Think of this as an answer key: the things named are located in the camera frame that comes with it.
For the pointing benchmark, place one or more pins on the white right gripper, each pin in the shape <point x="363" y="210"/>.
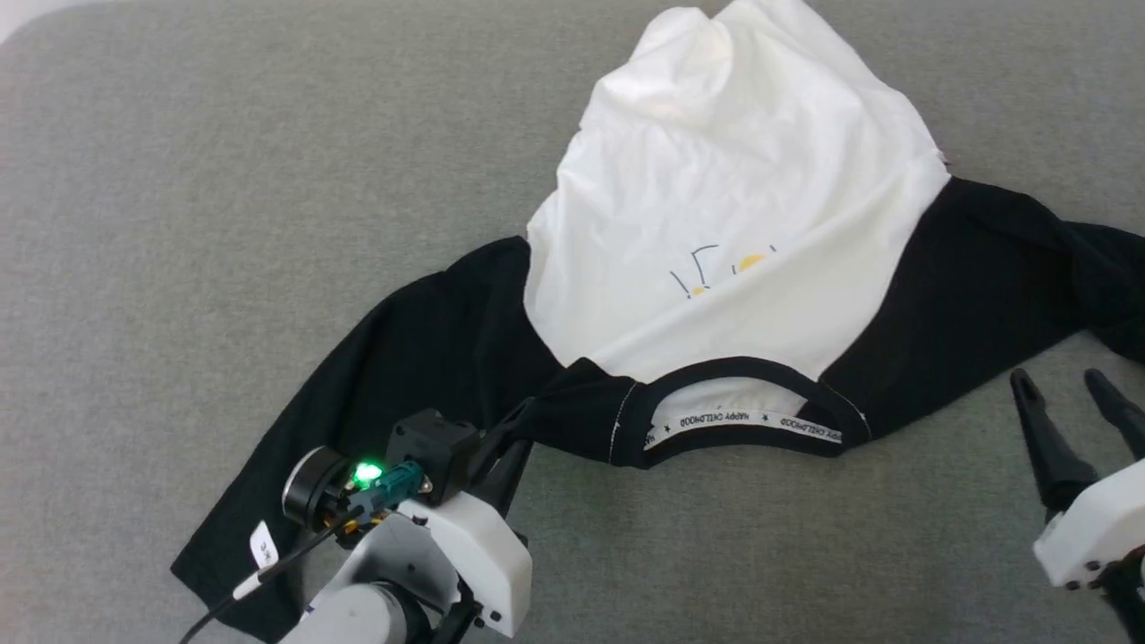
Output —
<point x="1096" y="528"/>

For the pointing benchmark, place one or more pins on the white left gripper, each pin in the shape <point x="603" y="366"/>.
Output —
<point x="479" y="555"/>

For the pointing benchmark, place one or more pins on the black and white t-shirt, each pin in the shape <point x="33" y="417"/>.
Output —
<point x="733" y="179"/>

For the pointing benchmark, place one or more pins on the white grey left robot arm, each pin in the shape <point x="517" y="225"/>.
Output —
<point x="376" y="608"/>

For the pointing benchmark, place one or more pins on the grey fabric sofa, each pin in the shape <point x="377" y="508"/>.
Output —
<point x="179" y="179"/>

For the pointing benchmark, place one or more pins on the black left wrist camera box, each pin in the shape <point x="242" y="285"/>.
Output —
<point x="429" y="447"/>

